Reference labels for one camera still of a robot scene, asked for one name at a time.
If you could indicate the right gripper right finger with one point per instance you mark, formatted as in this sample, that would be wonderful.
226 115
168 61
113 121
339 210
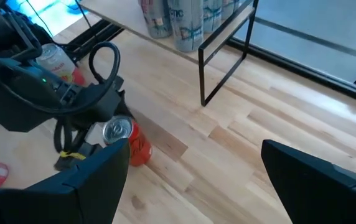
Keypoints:
315 196

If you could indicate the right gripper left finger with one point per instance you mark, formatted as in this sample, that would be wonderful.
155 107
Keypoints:
72 199

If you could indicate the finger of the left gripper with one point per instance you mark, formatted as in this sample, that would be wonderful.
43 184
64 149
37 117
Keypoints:
124 104
72 161

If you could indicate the red and silver soda can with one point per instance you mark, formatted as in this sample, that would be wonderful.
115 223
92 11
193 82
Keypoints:
56 62

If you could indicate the Celsius Peach Vibe can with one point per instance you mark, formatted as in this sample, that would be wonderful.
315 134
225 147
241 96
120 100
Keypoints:
157 18

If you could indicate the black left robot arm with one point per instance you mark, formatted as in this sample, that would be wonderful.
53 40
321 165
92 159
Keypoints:
10 105

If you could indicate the wooden shelf with black legs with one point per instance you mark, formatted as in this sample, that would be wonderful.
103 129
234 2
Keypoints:
128 15

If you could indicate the yellow tape tag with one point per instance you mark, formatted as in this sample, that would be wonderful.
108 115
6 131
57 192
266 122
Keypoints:
72 154

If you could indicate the black aluminium table frame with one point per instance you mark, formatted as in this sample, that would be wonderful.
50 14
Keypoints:
290 67

